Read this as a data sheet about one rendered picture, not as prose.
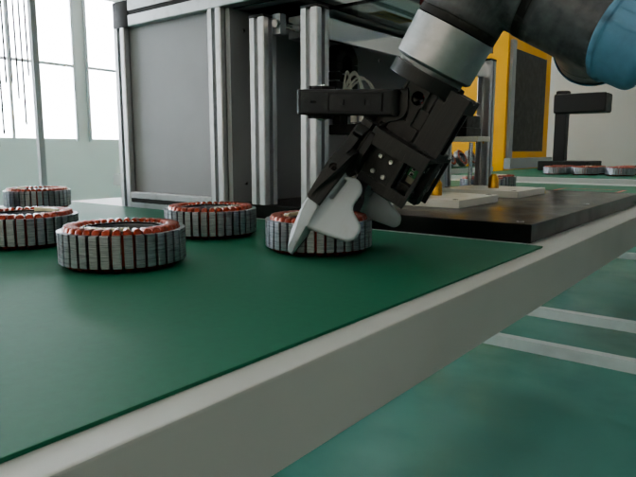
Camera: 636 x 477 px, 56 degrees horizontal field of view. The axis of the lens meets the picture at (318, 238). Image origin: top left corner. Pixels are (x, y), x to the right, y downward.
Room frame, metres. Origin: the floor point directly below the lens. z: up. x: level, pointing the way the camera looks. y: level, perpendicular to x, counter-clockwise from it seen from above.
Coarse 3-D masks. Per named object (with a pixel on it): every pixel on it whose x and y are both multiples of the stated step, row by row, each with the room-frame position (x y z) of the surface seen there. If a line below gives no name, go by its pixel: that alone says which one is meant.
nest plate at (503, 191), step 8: (456, 192) 1.12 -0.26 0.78; (464, 192) 1.11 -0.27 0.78; (472, 192) 1.10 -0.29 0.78; (480, 192) 1.09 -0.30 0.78; (488, 192) 1.08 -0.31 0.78; (496, 192) 1.07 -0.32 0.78; (504, 192) 1.06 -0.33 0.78; (512, 192) 1.05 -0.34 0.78; (520, 192) 1.05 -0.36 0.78; (528, 192) 1.09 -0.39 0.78; (536, 192) 1.12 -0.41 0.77; (544, 192) 1.16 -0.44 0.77
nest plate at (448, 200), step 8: (448, 192) 1.02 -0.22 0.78; (432, 200) 0.88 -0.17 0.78; (440, 200) 0.87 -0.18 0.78; (448, 200) 0.87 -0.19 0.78; (456, 200) 0.86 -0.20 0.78; (464, 200) 0.87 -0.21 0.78; (472, 200) 0.89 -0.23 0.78; (480, 200) 0.92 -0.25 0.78; (488, 200) 0.94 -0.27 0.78; (496, 200) 0.97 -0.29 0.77
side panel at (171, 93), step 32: (128, 32) 1.11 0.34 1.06; (160, 32) 1.06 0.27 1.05; (192, 32) 1.01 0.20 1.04; (224, 32) 0.96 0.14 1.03; (128, 64) 1.11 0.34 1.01; (160, 64) 1.06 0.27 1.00; (192, 64) 1.01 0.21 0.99; (224, 64) 0.96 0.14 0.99; (128, 96) 1.10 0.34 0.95; (160, 96) 1.06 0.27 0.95; (192, 96) 1.01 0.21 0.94; (224, 96) 0.95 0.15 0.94; (128, 128) 1.10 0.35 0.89; (160, 128) 1.06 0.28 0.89; (192, 128) 1.01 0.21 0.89; (224, 128) 0.95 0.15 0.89; (128, 160) 1.10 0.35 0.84; (160, 160) 1.07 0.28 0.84; (192, 160) 1.01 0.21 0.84; (224, 160) 0.95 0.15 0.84; (128, 192) 1.11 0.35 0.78; (160, 192) 1.07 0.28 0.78; (192, 192) 1.01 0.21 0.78; (224, 192) 0.95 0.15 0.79
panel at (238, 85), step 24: (240, 24) 0.97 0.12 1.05; (240, 48) 0.97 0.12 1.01; (288, 48) 1.06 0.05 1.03; (240, 72) 0.97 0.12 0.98; (288, 72) 1.06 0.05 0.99; (360, 72) 1.23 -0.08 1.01; (384, 72) 1.31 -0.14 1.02; (240, 96) 0.97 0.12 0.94; (288, 96) 1.06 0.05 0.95; (240, 120) 0.97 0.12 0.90; (288, 120) 1.06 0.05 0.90; (240, 144) 0.96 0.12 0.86; (288, 144) 1.06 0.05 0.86; (336, 144) 1.17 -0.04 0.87; (240, 168) 0.96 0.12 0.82; (288, 168) 1.06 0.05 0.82; (240, 192) 0.96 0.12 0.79; (288, 192) 1.06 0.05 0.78
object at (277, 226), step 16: (272, 224) 0.59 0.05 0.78; (288, 224) 0.58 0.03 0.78; (368, 224) 0.60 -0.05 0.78; (272, 240) 0.59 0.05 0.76; (288, 240) 0.58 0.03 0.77; (304, 240) 0.57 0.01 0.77; (320, 240) 0.57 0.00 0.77; (336, 240) 0.57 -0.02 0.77; (352, 240) 0.58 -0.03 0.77; (368, 240) 0.60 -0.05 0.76
